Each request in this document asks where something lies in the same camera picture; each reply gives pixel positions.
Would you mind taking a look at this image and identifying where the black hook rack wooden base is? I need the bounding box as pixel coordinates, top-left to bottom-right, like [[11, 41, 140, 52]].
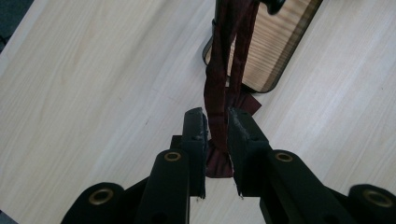
[[201, 0, 325, 94]]

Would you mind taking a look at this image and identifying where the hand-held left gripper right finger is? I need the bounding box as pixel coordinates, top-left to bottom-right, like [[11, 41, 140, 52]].
[[226, 106, 273, 199]]

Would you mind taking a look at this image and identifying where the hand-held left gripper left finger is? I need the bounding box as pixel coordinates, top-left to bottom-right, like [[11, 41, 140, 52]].
[[169, 106, 209, 200]]

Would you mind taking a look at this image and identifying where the dark maroon bow tie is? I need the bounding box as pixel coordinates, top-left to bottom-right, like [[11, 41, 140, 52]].
[[203, 0, 262, 179]]

